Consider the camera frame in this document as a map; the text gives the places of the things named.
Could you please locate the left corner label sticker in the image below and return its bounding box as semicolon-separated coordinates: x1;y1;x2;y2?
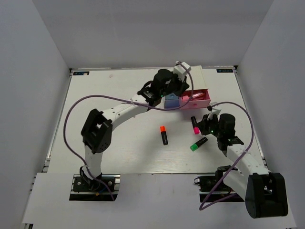
73;71;90;76

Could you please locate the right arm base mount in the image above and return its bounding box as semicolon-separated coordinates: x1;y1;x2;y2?
194;175;246;203

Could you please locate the pink small drawer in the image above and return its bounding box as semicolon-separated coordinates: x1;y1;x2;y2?
179;89;211;109

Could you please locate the right corner label sticker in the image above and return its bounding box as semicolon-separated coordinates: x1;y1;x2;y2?
216;69;234;73

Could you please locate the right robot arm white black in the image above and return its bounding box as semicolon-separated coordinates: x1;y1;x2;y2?
197;114;288;219

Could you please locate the white drawer organizer box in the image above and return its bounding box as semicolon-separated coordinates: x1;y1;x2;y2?
189;65;208;91

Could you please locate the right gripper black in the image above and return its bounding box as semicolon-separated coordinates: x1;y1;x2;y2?
196;113;224;138

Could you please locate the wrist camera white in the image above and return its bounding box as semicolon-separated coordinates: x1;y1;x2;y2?
173;61;191;81
207;102;221;120

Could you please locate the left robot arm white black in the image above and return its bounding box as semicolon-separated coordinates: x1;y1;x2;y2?
80;62;191;190

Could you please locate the pink cap highlighter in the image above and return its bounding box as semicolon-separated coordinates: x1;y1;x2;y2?
191;116;200;135

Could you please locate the pink cap pencil tube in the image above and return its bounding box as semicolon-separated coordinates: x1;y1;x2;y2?
182;92;205;102

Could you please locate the corner label sticker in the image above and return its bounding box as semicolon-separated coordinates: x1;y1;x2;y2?
73;71;90;76
216;69;234;73

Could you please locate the light blue small drawer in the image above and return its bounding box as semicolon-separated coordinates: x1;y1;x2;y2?
164;94;180;109

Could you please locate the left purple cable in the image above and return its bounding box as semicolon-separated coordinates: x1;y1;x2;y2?
63;62;195;201

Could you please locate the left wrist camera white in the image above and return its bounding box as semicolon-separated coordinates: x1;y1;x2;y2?
173;61;191;81

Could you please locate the orange cap highlighter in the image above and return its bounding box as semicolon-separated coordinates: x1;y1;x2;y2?
160;126;168;145

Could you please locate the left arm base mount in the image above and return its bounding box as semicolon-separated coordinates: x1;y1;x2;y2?
69;175;121;202

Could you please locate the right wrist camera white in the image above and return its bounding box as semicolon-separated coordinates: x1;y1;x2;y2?
207;102;221;120

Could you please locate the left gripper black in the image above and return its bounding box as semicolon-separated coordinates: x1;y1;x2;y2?
160;72;190;97

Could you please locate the green cap highlighter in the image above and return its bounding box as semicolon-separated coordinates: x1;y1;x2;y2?
190;137;208;151

